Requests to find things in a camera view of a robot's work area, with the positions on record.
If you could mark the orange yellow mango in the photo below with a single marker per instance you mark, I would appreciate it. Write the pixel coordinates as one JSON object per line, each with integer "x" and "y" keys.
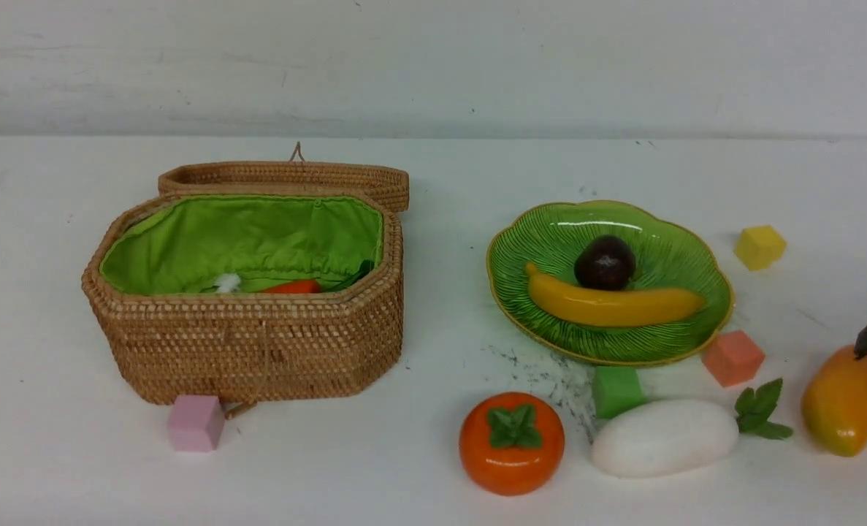
{"x": 834, "y": 404}

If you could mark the white radish with leaves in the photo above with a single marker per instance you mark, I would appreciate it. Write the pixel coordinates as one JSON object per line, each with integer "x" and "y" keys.
{"x": 671, "y": 436}

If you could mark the dark purple plum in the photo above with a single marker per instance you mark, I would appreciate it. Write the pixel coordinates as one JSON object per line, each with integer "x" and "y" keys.
{"x": 607, "y": 263}

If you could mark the yellow banana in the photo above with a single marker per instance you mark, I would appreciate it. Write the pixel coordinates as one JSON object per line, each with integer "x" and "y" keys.
{"x": 598, "y": 308}

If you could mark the red chili pepper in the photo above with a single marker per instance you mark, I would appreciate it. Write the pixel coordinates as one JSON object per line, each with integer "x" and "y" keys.
{"x": 306, "y": 286}

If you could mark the yellow foam cube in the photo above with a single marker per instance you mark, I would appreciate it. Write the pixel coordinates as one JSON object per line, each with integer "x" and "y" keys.
{"x": 758, "y": 247}

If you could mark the orange foam cube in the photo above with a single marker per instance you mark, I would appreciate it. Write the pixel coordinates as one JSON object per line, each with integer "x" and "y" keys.
{"x": 733, "y": 358}

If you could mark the green foam cube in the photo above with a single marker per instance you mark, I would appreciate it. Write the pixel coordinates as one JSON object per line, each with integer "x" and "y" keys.
{"x": 616, "y": 390}

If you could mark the green glass plate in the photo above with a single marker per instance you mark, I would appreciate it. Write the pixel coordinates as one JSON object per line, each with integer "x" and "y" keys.
{"x": 668, "y": 256}

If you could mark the orange persimmon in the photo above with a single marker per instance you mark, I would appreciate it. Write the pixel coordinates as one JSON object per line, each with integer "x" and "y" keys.
{"x": 511, "y": 443}

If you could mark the wicker basket lid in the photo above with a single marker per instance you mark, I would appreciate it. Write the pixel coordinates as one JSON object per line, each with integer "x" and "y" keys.
{"x": 386, "y": 186}

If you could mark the woven wicker basket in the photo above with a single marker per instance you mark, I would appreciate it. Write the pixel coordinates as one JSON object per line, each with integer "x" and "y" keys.
{"x": 248, "y": 347}

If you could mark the white garlic in basket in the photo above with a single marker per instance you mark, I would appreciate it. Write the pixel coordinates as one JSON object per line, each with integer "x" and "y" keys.
{"x": 228, "y": 283}

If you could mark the pink foam cube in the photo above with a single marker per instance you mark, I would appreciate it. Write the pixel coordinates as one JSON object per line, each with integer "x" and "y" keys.
{"x": 195, "y": 423}

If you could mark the green fabric basket liner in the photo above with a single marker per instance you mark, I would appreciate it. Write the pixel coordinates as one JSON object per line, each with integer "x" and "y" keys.
{"x": 266, "y": 239}

